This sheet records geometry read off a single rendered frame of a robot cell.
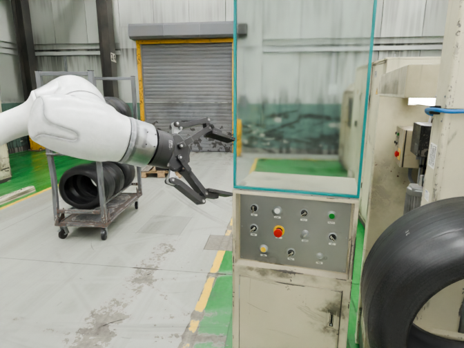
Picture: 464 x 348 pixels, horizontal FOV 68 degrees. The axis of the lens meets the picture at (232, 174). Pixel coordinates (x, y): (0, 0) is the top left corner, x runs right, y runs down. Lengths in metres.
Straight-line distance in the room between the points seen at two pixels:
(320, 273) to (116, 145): 1.24
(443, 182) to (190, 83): 9.20
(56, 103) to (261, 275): 1.29
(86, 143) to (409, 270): 0.71
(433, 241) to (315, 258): 0.87
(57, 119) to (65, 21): 11.12
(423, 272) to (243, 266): 1.00
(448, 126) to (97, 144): 0.94
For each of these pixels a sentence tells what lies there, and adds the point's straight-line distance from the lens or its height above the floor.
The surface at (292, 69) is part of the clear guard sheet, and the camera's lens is 1.48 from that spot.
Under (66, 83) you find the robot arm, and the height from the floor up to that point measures 1.72.
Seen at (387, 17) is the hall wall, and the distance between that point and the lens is 10.25.
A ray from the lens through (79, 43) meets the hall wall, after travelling 11.45.
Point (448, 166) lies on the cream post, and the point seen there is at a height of 1.49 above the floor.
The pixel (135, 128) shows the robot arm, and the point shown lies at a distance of 0.66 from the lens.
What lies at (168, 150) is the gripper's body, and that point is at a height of 1.59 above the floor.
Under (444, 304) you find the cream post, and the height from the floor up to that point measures 1.04.
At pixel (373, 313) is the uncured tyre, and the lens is 0.94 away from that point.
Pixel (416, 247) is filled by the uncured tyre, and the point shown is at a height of 1.37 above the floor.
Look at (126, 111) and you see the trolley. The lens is 4.89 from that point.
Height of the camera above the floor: 1.70
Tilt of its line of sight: 13 degrees down
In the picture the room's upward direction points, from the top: straight up
